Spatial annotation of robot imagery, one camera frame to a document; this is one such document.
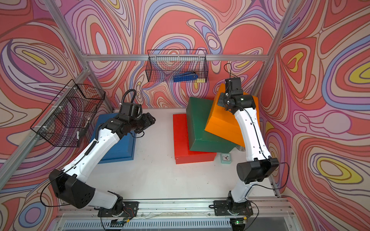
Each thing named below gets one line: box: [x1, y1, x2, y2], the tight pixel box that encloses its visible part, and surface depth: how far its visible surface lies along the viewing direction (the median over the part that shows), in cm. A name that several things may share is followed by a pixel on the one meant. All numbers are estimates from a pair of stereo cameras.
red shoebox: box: [172, 113, 218, 165], surface depth 89 cm
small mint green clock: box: [220, 153, 232, 165], surface depth 92 cm
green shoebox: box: [185, 96, 238, 154], surface depth 76 cm
